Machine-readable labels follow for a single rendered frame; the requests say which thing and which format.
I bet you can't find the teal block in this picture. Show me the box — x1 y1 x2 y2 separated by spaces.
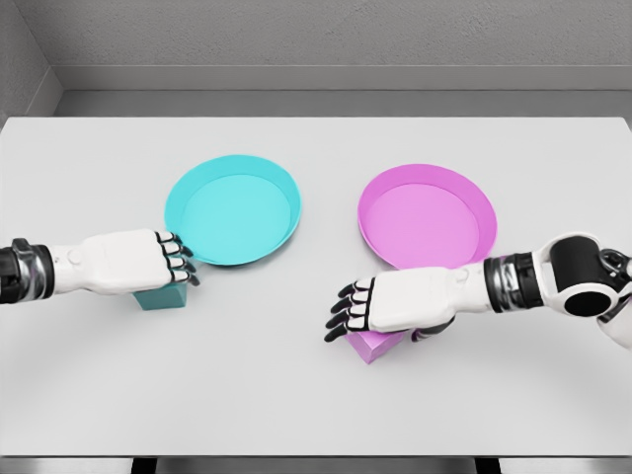
131 282 191 312

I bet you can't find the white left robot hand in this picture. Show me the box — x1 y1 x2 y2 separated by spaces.
95 228 201 292

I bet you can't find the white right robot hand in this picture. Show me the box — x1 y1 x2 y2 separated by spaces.
324 271 456 344

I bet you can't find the pink block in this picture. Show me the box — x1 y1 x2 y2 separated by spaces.
344 329 411 367

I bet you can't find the pink round plate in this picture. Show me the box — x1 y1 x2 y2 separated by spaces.
356 164 498 272

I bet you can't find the cyan round plate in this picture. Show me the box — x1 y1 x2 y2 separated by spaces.
163 154 303 269

